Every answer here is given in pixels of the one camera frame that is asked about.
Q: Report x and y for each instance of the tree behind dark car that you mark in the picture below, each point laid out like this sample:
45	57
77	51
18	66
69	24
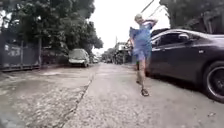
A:
190	11

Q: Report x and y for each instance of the person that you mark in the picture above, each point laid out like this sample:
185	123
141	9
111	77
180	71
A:
142	43

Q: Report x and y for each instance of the dark car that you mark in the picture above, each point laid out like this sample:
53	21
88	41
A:
186	56

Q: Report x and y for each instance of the grey concrete road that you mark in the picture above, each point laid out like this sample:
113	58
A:
110	100

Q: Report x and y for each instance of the covered silver van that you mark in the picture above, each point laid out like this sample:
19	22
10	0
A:
78	57

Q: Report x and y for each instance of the grey metal fence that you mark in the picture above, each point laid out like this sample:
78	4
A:
18	56

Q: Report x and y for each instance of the row of trees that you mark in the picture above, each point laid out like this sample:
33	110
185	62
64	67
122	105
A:
56	23

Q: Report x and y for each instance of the utility pole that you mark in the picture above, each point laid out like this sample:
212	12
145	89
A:
116	40

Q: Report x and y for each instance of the distant vehicle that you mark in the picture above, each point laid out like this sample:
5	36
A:
95	60

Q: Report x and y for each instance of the distant buildings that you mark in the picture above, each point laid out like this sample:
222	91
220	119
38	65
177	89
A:
120	53

